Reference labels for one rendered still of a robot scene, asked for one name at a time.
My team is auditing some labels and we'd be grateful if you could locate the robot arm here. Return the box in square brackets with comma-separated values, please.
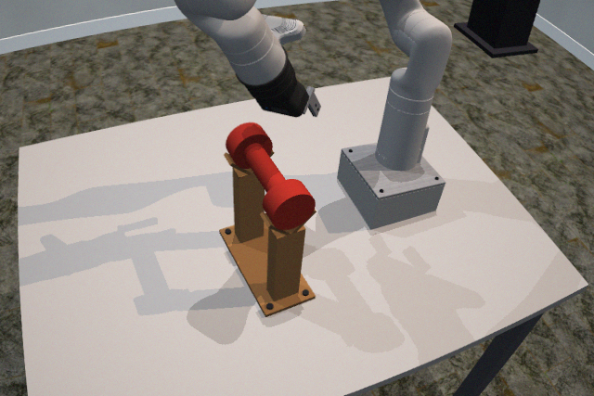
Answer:
[174, 0, 452, 171]

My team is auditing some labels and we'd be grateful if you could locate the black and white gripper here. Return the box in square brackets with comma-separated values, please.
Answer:
[229, 14, 321, 117]

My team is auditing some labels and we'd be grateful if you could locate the brown wooden cradle stand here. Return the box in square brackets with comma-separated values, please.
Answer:
[219, 153, 316, 317]

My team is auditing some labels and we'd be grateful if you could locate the red dumbbell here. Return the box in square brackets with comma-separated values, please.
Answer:
[226, 122, 316, 230]

